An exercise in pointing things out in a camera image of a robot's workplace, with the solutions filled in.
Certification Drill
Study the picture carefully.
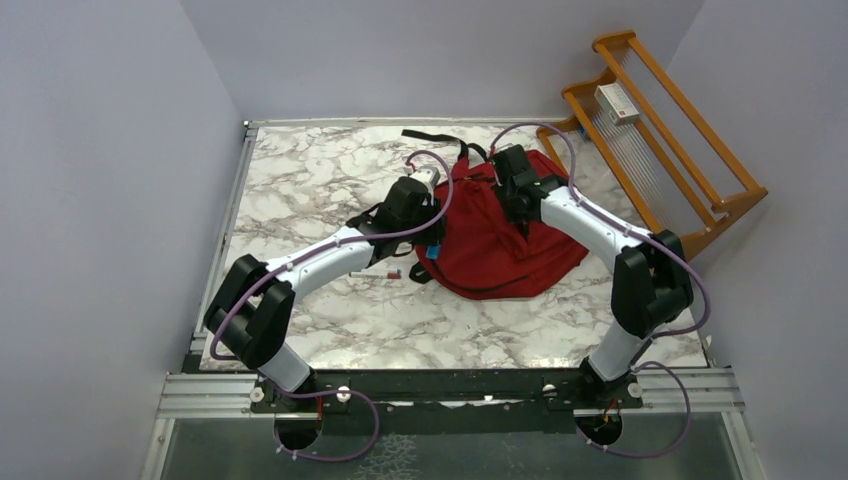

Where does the red backpack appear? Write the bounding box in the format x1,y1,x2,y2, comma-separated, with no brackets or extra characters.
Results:
402,129,589,300

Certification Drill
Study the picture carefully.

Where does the black blue marker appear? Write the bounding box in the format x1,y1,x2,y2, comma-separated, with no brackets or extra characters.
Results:
425,244,442,260

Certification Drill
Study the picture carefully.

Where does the white marker red cap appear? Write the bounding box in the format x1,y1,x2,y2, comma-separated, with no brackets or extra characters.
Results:
349,270,402,280

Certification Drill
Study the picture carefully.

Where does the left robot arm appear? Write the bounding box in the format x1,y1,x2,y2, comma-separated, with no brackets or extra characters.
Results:
203,168,446,411

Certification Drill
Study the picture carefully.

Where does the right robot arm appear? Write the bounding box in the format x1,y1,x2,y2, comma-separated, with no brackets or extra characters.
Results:
490,146,693,407

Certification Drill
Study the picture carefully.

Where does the white red small box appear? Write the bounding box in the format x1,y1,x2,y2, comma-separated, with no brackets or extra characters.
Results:
594,82,640,126

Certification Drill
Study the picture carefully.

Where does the wooden rack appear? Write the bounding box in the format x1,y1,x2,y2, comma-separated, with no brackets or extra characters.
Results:
556,30,768,260

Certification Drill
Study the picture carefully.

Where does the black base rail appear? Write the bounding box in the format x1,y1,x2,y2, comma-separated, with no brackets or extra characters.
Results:
250,368,643,436

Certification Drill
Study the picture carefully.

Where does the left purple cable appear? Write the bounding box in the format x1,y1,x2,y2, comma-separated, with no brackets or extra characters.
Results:
209,149,456,464

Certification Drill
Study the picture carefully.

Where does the aluminium table frame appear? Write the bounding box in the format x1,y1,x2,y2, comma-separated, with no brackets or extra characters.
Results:
139,117,763,480

